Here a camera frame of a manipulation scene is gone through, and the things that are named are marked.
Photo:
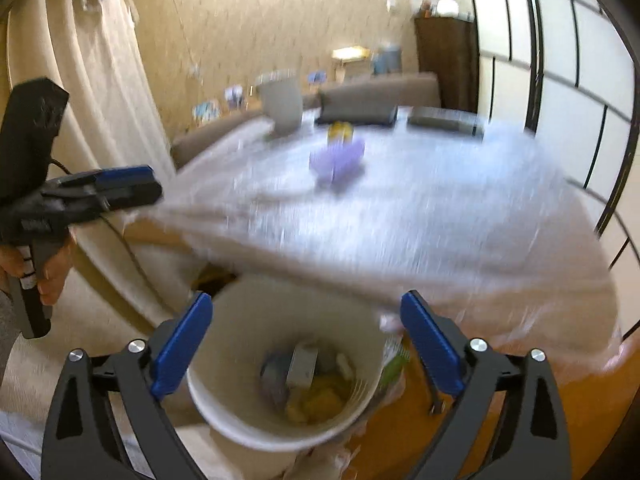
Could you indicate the portrait photo card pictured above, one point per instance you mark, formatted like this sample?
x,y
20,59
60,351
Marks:
x,y
234,96

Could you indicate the brown sofa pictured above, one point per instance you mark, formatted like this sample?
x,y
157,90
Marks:
x,y
380,92

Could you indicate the black smartphone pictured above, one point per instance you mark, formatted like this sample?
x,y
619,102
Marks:
x,y
445,121

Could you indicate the black tablet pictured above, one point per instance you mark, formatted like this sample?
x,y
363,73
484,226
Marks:
x,y
357,116

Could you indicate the beige curtain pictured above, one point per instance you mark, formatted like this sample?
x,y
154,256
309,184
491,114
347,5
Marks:
x,y
95,85

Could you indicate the purple hair roller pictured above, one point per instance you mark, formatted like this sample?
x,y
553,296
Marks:
x,y
337,165

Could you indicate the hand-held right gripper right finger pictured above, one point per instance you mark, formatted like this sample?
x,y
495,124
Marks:
x,y
432,345

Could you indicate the white waste bin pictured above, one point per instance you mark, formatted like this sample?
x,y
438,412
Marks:
x,y
240,410

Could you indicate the dark wooden cabinet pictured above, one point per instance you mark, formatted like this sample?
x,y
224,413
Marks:
x,y
445,60

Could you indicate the yellow plastic cap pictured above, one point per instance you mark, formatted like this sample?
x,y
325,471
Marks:
x,y
340,131

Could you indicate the black-framed folding screen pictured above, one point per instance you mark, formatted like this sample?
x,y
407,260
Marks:
x,y
560,60

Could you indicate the green packet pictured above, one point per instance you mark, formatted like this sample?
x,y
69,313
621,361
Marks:
x,y
395,365

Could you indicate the white round ornament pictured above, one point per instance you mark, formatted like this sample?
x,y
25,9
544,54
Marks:
x,y
446,6

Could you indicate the stack of books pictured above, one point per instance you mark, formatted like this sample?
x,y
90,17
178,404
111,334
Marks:
x,y
350,60

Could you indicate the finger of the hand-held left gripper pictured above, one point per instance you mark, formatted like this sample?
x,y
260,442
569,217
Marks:
x,y
135,195
125,175

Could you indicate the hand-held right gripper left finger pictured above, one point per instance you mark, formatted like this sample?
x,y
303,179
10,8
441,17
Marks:
x,y
180,345

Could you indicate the blue-grey canister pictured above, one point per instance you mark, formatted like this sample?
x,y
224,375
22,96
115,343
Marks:
x,y
389,60

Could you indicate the building photo card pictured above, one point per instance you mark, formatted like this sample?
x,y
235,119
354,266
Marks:
x,y
316,76

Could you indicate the person's left hand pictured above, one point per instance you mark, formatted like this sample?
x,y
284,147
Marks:
x,y
55,275

